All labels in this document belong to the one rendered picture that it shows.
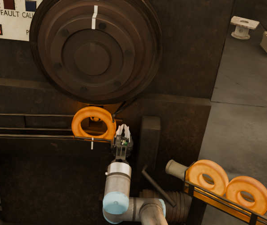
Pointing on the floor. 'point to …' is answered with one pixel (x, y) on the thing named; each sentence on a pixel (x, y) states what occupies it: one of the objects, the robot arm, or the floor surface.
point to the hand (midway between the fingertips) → (123, 127)
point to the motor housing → (177, 213)
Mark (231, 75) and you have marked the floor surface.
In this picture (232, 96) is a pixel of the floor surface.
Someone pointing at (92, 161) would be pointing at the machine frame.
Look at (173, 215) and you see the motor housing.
